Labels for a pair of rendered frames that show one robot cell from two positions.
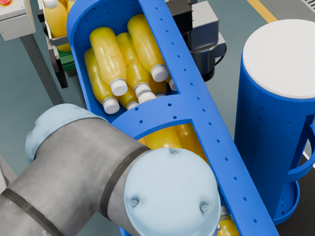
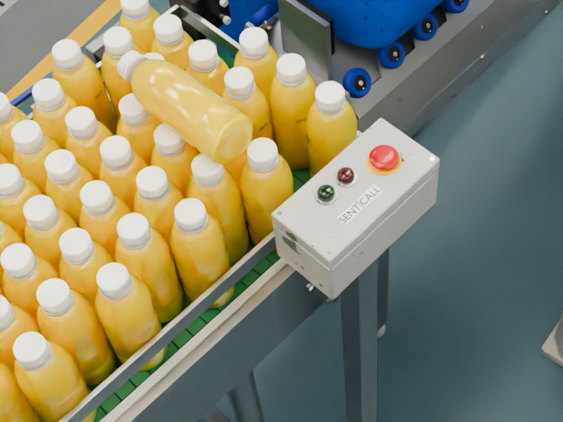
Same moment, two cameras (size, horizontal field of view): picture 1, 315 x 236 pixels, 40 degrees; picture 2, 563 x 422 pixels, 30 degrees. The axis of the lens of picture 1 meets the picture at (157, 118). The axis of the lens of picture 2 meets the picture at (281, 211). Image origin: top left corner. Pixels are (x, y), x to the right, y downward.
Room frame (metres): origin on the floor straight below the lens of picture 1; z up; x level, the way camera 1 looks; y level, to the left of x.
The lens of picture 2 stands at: (1.57, 0.97, 2.17)
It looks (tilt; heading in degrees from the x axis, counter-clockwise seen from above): 57 degrees down; 240
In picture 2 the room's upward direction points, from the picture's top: 8 degrees counter-clockwise
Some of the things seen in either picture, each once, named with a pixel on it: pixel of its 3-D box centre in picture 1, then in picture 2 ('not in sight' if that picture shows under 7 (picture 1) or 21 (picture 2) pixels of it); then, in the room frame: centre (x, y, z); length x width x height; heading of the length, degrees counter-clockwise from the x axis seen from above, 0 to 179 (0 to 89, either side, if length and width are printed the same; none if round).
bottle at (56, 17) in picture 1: (59, 24); (332, 141); (1.07, 0.25, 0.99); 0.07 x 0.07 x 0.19
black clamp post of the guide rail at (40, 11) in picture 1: (43, 20); not in sight; (1.16, 0.32, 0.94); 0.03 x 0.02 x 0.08; 9
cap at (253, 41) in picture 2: not in sight; (253, 41); (1.09, 0.11, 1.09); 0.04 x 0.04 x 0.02
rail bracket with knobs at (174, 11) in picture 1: (177, 18); (200, 5); (1.05, -0.12, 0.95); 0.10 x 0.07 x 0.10; 99
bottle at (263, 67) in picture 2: not in sight; (260, 88); (1.09, 0.11, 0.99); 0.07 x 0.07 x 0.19
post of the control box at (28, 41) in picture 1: (60, 106); (360, 383); (1.13, 0.39, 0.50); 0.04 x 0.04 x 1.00; 9
